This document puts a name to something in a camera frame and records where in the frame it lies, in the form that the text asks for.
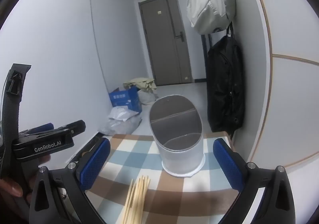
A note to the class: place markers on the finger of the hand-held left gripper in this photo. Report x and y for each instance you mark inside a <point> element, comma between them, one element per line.
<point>74,126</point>
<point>42,127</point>

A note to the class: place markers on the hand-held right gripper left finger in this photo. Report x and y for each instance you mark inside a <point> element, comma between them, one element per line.
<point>96,161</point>

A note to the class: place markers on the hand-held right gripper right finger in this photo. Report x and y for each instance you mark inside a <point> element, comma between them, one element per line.
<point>228,164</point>

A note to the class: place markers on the grey divided utensil holder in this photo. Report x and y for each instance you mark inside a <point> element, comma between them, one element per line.
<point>179,156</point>

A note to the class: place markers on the bundle of wooden chopsticks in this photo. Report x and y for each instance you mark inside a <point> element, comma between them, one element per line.
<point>135,201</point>

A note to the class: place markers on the person's left hand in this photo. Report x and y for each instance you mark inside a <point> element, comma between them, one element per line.
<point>11,187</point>

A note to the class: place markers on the checkered tablecloth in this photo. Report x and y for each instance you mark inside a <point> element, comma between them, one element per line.
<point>139,164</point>

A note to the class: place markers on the blue cardboard box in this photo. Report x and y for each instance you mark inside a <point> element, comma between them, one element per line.
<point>124,98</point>

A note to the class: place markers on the black hanging bag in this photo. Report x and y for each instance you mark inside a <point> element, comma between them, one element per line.
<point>225,84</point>

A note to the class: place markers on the white cabinet with wood trim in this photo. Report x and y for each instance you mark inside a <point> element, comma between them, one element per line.
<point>286,89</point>

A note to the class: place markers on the grey door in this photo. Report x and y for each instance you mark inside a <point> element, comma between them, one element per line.
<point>164,39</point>

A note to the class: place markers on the white hanging bag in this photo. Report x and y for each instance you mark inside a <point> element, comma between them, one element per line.
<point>209,4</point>

